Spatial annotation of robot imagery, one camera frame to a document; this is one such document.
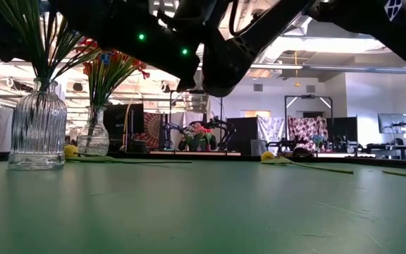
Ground red artificial flower bunch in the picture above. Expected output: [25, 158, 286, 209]
[93, 49, 126, 109]
[111, 49, 151, 109]
[75, 37, 102, 109]

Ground small clear glass vase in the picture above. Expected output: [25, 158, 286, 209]
[77, 105, 111, 157]

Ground pink potted flowers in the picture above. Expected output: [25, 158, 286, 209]
[180, 125, 218, 152]

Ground black screen panel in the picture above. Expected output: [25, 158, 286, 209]
[103, 103, 144, 153]

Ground red mandala cloth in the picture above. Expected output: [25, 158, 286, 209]
[135, 111, 165, 149]

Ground wooden table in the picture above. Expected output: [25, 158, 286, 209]
[149, 150, 242, 157]

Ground black partition panel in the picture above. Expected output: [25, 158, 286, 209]
[226, 117, 259, 156]
[329, 116, 358, 146]

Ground white patterned cloth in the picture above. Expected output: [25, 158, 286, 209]
[257, 116, 285, 144]

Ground green table mat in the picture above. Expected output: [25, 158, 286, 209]
[0, 160, 406, 254]

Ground pink patterned cloth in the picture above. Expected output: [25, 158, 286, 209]
[287, 116, 330, 151]

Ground computer monitor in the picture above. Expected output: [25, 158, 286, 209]
[378, 112, 406, 135]

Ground black desk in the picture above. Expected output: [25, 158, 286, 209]
[364, 143, 406, 159]

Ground yellow hanging cord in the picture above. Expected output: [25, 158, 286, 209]
[294, 51, 301, 88]

